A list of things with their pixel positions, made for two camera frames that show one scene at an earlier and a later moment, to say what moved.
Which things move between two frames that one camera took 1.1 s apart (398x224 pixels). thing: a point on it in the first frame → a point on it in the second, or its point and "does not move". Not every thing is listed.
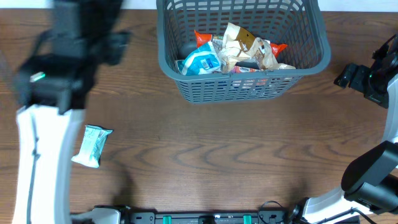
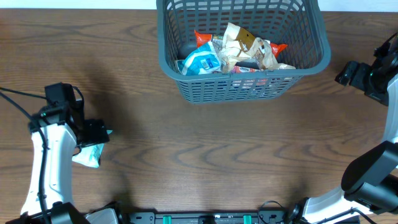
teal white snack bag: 89,152 does not move
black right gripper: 356,83 does not move
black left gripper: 115,46 → 95,133
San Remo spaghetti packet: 203,39 does not move
